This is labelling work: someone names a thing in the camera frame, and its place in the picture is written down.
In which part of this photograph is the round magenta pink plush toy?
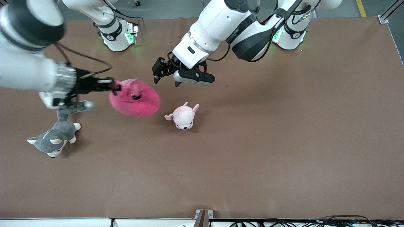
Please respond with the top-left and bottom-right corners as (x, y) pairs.
(109, 79), (161, 118)

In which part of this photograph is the pale pink white plush dog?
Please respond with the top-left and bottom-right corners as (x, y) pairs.
(164, 102), (200, 130)

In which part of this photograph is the grey white husky plush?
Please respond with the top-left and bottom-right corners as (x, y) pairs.
(27, 111), (81, 159)

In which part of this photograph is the brown table cover sheet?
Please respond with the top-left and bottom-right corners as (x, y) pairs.
(0, 16), (404, 220)

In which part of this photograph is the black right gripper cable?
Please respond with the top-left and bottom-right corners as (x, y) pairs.
(54, 42), (113, 78)

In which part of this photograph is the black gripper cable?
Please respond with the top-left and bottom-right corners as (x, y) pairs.
(54, 42), (113, 78)
(167, 44), (231, 63)

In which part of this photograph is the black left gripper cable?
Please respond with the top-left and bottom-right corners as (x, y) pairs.
(167, 44), (231, 63)

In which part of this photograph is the black right arm base cable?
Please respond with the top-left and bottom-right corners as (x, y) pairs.
(94, 0), (145, 31)

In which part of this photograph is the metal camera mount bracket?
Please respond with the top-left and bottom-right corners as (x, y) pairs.
(193, 209), (214, 227)

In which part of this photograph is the white table edge rail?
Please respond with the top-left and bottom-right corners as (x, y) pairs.
(0, 217), (196, 227)

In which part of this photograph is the bundle of black cables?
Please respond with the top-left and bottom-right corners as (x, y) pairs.
(229, 215), (404, 227)

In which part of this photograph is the aluminium frame post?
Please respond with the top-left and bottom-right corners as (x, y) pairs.
(378, 0), (404, 24)

